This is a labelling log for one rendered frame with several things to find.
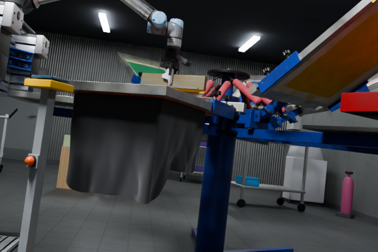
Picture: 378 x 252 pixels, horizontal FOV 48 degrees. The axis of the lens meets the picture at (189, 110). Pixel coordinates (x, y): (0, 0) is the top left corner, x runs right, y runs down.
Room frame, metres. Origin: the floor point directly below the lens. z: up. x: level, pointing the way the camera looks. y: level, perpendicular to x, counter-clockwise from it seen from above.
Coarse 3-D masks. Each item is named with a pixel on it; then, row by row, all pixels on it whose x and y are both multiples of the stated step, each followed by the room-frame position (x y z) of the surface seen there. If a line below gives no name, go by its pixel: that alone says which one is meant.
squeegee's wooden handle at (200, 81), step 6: (144, 78) 2.35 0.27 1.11; (150, 78) 2.33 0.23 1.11; (156, 78) 2.31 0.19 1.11; (162, 78) 2.30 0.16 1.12; (174, 78) 2.27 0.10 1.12; (180, 78) 2.25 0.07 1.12; (186, 78) 2.24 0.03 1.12; (192, 78) 2.22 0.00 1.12; (198, 78) 2.21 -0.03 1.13; (204, 78) 2.19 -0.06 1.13; (156, 84) 2.31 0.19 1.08; (162, 84) 2.30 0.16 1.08; (174, 84) 2.27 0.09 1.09; (180, 84) 2.25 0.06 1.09; (186, 84) 2.24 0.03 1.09; (192, 84) 2.22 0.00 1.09; (198, 84) 2.21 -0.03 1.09; (204, 84) 2.20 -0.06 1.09; (204, 90) 2.21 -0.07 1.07
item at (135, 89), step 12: (72, 84) 1.81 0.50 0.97; (84, 84) 1.78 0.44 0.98; (96, 84) 1.75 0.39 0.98; (108, 84) 1.73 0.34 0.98; (120, 84) 1.70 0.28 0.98; (132, 84) 1.68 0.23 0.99; (144, 84) 1.66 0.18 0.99; (168, 96) 1.64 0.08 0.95; (180, 96) 1.73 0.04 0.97; (192, 96) 1.84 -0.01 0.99; (204, 108) 1.97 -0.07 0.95
